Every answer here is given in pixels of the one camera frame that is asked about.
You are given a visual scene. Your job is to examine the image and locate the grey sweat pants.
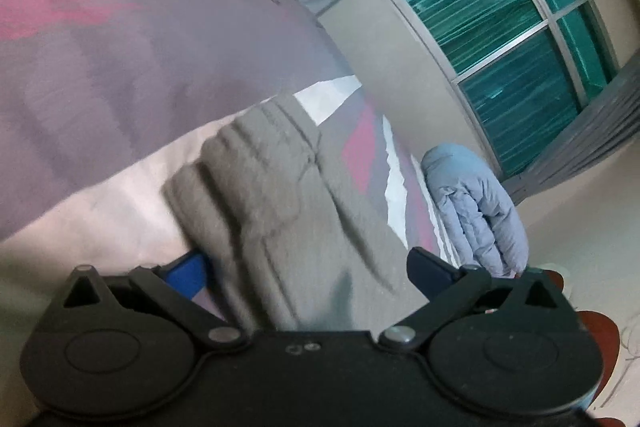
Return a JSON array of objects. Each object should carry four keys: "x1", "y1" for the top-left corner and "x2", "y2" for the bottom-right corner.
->
[{"x1": 164, "y1": 95, "x2": 424, "y2": 334}]

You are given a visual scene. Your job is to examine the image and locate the grey curtain right of window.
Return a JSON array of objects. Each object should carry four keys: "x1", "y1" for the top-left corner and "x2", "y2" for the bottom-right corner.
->
[{"x1": 502, "y1": 54, "x2": 639, "y2": 205}]

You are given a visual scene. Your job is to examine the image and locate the folded light blue duvet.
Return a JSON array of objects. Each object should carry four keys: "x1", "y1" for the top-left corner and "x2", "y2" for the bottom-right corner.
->
[{"x1": 421, "y1": 143, "x2": 529, "y2": 279}]

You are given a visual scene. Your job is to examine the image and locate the window with teal glass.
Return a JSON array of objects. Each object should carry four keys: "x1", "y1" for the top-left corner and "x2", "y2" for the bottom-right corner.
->
[{"x1": 392, "y1": 0, "x2": 614, "y2": 178}]

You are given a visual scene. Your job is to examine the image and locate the purple pink striped bed sheet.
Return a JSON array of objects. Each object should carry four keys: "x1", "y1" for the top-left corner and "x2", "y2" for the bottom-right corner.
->
[{"x1": 1, "y1": 0, "x2": 456, "y2": 426}]

